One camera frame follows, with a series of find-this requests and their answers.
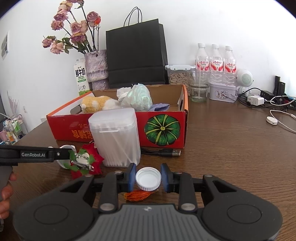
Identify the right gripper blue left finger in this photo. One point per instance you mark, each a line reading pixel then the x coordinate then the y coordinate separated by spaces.
pixel 130 174

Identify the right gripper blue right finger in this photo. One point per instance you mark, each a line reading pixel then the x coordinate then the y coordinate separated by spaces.
pixel 167 178

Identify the large white bottle cap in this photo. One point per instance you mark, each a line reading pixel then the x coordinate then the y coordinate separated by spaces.
pixel 148 179

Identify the orange tassel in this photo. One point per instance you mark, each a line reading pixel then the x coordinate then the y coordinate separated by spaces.
pixel 138 195

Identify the cotton swab box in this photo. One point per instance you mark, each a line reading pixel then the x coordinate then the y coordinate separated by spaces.
pixel 116 136

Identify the red flower ornament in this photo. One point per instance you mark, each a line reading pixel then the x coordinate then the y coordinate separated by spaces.
pixel 85 161

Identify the small white lid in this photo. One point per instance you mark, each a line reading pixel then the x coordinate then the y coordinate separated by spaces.
pixel 66 158

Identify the plastic bag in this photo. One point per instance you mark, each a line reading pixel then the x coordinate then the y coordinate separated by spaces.
pixel 138 98

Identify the yellow white plush toy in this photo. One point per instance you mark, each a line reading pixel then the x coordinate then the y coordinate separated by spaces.
pixel 91 104

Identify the white tissue sheet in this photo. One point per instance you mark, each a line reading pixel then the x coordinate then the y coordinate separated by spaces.
pixel 122 93

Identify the person left hand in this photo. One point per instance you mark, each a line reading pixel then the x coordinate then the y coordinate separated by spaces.
pixel 6 194

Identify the red cardboard box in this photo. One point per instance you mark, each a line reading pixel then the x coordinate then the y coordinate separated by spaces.
pixel 156 129

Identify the clear glass cup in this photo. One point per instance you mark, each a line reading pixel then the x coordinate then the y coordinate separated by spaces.
pixel 199 93

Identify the white floral tin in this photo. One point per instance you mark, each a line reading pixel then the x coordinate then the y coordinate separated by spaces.
pixel 222 92

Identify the clear seed container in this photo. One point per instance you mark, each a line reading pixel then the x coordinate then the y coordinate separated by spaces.
pixel 180 74

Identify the white green milk carton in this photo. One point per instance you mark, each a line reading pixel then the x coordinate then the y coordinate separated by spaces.
pixel 81 77

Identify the water bottle right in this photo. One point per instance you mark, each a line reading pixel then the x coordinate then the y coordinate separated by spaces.
pixel 230 67

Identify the water bottle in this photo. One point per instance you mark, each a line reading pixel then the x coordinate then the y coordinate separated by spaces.
pixel 230 67
pixel 216 65
pixel 202 62

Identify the purple ceramic vase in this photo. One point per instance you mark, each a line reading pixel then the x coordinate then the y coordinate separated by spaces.
pixel 97 69

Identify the water bottle left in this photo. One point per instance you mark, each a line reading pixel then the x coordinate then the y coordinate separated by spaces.
pixel 202 62

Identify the white power adapter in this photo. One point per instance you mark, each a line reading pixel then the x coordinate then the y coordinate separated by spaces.
pixel 255 100

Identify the water bottle middle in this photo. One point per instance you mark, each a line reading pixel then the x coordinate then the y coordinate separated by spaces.
pixel 216 65

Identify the black paper bag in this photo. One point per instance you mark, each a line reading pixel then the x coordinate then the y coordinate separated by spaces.
pixel 136 53

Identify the white round speaker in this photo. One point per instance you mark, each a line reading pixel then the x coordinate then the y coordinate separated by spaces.
pixel 243 81

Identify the dried pink roses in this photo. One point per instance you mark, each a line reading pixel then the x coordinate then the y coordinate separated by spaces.
pixel 81 29

